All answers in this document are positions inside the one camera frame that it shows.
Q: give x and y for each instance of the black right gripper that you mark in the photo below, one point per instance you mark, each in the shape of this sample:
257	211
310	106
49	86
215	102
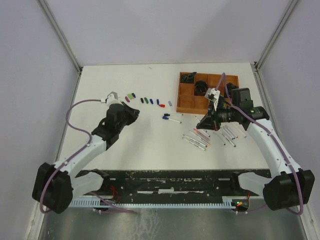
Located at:
211	121

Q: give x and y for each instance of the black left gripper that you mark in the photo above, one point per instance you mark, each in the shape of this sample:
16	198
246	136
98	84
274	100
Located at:
133	113

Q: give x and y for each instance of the aluminium frame post left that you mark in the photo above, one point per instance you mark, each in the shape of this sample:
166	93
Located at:
44	5

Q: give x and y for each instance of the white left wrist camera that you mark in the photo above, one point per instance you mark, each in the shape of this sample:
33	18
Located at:
112	98

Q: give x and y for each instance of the aluminium frame post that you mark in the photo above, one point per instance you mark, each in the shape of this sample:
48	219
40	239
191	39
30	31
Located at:
44	5
283	21

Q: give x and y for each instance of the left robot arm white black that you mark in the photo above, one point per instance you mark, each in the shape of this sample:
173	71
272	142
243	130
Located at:
56	185

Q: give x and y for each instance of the white marker black cap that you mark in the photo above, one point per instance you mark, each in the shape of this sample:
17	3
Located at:
172	114

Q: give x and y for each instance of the white slotted cable duct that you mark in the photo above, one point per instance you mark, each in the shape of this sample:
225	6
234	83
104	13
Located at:
95	202

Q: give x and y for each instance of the orange wooden compartment tray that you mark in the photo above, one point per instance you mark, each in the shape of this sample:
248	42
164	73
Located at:
192	87

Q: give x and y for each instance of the aluminium frame post right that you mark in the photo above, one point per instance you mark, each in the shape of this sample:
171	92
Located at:
283	21

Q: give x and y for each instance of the magenta capped marker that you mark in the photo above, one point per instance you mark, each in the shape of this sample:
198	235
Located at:
195	141

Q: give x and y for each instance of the black capped thin marker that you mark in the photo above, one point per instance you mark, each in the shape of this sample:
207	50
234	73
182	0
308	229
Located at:
220	138

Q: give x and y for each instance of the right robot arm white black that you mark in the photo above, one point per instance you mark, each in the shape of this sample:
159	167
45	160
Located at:
289	185

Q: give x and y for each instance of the pink highlighter pen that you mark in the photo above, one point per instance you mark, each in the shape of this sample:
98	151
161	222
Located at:
201	134

